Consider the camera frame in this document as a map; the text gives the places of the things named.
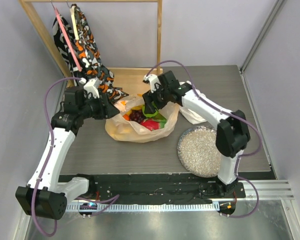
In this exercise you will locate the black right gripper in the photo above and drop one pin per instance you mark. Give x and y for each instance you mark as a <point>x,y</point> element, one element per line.
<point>153,100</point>

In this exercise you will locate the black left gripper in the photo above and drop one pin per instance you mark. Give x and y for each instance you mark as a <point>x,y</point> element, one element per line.
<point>106,111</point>

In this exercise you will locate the translucent plastic shopping bag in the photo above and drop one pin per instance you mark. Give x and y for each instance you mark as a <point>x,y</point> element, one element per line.
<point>130,131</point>

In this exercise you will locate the green fake watermelon ball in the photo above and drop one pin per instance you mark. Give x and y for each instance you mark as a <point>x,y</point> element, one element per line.
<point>149,111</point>

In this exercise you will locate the yellow fake banana bunch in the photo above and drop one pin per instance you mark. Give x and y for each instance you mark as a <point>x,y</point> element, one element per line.
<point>137,108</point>

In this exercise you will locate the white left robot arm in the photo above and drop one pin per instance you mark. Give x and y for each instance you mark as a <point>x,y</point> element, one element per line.
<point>42,196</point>

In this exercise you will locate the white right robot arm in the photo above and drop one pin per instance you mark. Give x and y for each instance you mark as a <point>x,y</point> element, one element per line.
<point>232,133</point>

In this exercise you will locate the dark red fake grapes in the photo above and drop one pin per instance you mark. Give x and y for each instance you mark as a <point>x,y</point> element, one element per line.
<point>137,116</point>

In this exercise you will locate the orange fake tangerine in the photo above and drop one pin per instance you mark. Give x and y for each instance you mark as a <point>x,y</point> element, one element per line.
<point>126,117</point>

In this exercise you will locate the wooden clothes rack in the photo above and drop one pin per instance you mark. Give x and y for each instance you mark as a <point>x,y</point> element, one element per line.
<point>128,76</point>

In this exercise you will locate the white crumpled cloth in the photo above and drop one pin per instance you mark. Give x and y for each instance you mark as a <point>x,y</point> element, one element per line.
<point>191,116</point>

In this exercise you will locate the orange camouflage patterned garment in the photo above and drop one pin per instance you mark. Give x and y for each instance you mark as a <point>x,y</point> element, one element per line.
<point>87,53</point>

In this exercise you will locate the speckled ceramic plate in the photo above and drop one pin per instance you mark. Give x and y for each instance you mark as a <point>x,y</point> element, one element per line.
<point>197,151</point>

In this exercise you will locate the pink clothes hanger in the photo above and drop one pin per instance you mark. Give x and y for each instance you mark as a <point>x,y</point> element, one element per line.
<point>67,40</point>

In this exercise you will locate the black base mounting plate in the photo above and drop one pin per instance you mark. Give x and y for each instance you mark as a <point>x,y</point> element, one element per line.
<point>163,189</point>

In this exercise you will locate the cream clothes hanger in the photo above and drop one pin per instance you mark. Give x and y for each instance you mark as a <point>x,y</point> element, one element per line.
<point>73,20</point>

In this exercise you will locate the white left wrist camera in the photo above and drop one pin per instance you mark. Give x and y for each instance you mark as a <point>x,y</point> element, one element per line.
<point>91,86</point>

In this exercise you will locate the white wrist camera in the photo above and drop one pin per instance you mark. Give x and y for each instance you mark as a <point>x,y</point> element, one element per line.
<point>153,81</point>
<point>91,86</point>

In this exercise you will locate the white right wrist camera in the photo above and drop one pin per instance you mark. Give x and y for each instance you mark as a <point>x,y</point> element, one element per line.
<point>153,81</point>

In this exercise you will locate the white slotted cable duct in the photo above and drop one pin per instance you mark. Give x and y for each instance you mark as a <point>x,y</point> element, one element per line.
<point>87,207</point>

